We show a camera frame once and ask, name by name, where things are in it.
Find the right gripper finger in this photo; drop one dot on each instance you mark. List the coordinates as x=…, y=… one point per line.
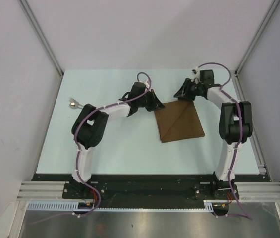
x=187, y=83
x=185, y=94

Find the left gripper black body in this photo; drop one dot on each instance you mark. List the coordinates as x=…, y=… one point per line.
x=141, y=101

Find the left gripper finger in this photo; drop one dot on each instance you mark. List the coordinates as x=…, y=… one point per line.
x=152, y=105
x=153, y=95

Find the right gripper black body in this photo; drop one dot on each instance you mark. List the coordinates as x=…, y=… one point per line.
x=200, y=86

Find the brown cloth napkin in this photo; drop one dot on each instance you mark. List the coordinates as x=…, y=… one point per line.
x=178, y=121

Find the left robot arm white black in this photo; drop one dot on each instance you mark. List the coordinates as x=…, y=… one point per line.
x=90, y=125

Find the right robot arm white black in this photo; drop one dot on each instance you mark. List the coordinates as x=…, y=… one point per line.
x=235, y=127

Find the silver metal spoon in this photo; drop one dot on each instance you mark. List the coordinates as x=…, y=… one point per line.
x=75, y=105

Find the silver metal fork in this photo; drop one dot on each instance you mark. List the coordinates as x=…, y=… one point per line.
x=73, y=100

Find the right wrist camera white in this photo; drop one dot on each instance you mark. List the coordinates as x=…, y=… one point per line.
x=196, y=71

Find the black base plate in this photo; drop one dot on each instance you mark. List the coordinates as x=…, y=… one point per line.
x=189, y=186

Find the aluminium frame post right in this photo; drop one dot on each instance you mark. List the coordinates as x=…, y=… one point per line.
x=258, y=34

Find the aluminium frame post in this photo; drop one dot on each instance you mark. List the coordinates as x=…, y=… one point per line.
x=258, y=34
x=25, y=6

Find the aluminium frame rail front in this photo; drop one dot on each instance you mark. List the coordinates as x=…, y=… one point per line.
x=53, y=191

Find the white slotted cable duct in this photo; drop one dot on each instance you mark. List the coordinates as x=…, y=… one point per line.
x=75, y=206

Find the aluminium frame post left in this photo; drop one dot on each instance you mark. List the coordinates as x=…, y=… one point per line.
x=25, y=6

